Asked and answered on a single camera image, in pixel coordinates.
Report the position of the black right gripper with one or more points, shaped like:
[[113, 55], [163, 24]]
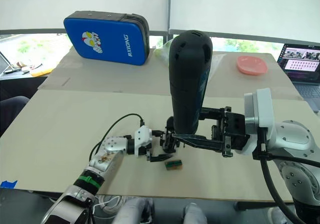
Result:
[[235, 126]]

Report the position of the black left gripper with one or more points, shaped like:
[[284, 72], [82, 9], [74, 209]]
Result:
[[154, 141]]

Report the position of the black gripper body workpiece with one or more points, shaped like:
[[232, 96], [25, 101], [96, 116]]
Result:
[[168, 141]]

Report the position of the black electric screwdriver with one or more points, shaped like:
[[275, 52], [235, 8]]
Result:
[[187, 84]]

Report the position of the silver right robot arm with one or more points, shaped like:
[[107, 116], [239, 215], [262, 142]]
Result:
[[297, 154]]

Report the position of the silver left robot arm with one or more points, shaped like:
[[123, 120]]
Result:
[[100, 164]]

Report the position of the small green brown finger piece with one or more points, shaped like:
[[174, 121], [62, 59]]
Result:
[[174, 165]]

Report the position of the grey rounded robot leg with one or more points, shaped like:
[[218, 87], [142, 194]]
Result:
[[195, 215], [135, 211]]

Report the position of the pink plastic bowl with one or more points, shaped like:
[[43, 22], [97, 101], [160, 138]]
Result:
[[252, 65]]

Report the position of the open dark laptop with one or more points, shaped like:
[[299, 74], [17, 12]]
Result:
[[302, 67]]

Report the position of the blue RXIONG carry case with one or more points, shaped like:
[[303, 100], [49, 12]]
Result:
[[107, 39]]

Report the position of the yellow flat object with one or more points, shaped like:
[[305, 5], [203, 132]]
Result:
[[41, 72]]

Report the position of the dark clothed person knee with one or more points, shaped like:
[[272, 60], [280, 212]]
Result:
[[12, 114]]

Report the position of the black side table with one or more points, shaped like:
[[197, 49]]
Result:
[[20, 86]]

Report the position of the blue tape strip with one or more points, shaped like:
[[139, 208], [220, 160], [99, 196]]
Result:
[[8, 184]]

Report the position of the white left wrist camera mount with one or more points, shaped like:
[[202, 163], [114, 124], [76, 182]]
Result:
[[142, 140]]

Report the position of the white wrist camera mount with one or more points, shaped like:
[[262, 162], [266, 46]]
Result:
[[262, 109], [142, 140]]

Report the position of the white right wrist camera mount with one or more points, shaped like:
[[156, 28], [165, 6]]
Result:
[[262, 109]]

